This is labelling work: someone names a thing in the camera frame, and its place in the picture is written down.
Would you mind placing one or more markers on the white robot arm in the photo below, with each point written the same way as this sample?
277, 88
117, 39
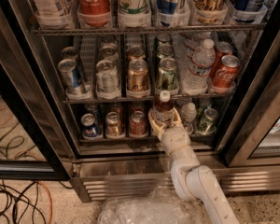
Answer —
191, 179

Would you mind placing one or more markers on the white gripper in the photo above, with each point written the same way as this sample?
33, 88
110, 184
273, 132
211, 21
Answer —
174, 138

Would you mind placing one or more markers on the stainless steel fridge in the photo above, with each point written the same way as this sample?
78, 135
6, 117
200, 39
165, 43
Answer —
128, 167

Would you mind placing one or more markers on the brown tea plastic bottle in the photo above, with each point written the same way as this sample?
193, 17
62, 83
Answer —
163, 109

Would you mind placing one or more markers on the white labelled bottle top shelf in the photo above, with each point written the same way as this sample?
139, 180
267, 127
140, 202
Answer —
54, 14

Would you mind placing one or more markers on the glass fridge door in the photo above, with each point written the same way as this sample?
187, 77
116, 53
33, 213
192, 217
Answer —
25, 152
253, 137

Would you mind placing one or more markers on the red coca-cola bottle top shelf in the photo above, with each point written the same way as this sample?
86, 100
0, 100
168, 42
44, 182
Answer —
94, 12

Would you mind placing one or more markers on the crumpled clear plastic bag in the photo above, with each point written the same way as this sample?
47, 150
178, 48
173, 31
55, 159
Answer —
160, 206

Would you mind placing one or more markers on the gold black can top shelf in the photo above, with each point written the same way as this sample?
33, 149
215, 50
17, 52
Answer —
208, 10

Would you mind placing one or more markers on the blue silver can shelf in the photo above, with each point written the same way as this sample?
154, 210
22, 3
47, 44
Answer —
167, 9
71, 76

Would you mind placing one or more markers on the white green bottle top shelf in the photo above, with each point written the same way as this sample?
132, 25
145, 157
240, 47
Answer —
132, 9

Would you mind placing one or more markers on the gold can middle shelf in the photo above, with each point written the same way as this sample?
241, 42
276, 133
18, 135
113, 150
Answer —
138, 75

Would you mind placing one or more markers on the clear water bottle middle shelf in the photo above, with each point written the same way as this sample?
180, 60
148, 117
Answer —
199, 67

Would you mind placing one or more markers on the red coca-cola can front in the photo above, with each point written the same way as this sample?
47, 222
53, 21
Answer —
226, 71

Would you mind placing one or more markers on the red coca-cola can rear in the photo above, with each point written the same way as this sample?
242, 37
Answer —
221, 48

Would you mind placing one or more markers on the right glass fridge door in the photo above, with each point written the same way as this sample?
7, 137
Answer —
253, 137

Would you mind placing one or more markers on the green can shelf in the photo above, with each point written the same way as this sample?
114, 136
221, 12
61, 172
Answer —
167, 75
207, 120

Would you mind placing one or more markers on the left glass fridge door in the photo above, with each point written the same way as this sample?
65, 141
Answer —
25, 152

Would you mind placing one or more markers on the blue silver can top shelf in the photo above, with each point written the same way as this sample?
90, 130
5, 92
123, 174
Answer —
167, 9

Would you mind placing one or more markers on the red can bottom shelf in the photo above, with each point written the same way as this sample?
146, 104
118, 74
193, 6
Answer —
138, 124

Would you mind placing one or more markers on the green can bottom shelf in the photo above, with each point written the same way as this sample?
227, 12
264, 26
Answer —
207, 120

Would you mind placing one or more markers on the green can middle shelf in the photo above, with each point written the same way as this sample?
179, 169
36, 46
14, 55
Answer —
167, 75

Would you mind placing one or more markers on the clear water bottle bottom shelf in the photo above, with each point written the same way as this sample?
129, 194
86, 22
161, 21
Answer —
188, 115

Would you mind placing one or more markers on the gold can bottom shelf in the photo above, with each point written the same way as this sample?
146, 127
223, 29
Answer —
113, 124

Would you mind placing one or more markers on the red coca-cola can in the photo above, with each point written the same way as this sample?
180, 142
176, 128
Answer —
226, 71
221, 48

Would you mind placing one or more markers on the blue pepsi can bottom shelf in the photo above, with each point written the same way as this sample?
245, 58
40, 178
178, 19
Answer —
90, 126

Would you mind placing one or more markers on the clear water bottle shelf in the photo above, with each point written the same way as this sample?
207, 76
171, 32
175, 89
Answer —
199, 67
188, 115

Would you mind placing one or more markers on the white silver can middle shelf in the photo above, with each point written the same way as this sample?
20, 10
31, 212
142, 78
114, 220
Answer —
107, 78

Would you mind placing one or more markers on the blue silver can middle shelf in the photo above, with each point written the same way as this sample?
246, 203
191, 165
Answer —
71, 76

